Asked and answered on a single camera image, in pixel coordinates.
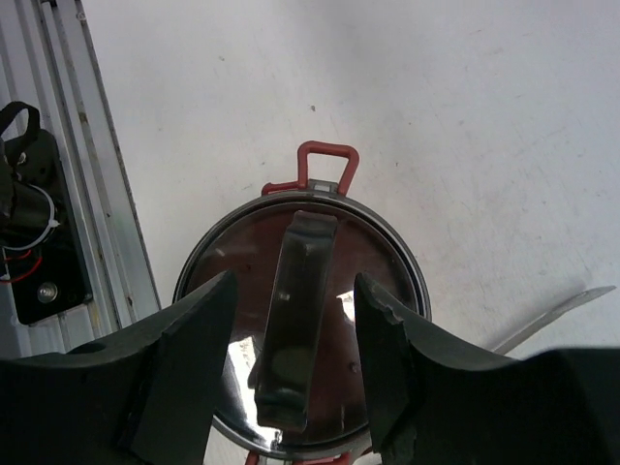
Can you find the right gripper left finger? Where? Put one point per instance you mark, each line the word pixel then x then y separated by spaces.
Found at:
pixel 145 394

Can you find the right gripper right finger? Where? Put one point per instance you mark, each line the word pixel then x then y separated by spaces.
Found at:
pixel 433 398

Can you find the metal tongs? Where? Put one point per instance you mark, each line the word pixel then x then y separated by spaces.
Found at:
pixel 546 318

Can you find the grey transparent top lid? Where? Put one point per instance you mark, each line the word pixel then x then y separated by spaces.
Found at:
pixel 292 386

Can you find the pink lunch bowl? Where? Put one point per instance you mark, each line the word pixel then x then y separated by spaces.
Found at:
pixel 323 166

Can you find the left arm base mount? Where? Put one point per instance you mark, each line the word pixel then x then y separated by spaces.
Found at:
pixel 40 245

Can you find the aluminium frame rail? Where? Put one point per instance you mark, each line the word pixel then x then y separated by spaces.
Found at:
pixel 48 61

